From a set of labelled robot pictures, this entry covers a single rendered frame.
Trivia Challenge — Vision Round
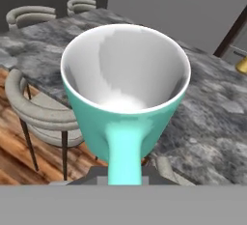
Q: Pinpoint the brass object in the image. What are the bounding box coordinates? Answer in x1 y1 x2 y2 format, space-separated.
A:
234 54 247 75

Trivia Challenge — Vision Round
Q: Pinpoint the teal mug with white inside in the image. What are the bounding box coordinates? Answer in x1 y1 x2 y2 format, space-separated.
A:
60 23 192 186

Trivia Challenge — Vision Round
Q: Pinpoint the dark brown door frame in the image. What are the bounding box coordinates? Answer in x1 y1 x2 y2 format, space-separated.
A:
213 6 247 59

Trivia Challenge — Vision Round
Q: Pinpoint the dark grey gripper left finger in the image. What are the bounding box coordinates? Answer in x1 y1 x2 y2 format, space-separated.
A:
67 166 110 186

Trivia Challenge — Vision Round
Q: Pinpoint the grey upholstered bar stool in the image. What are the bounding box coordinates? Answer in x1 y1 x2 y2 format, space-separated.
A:
4 68 85 182
5 5 57 31
67 0 97 18
153 155 196 186

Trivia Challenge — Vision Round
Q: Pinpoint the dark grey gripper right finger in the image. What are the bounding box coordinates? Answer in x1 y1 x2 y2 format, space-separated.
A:
141 165 179 186

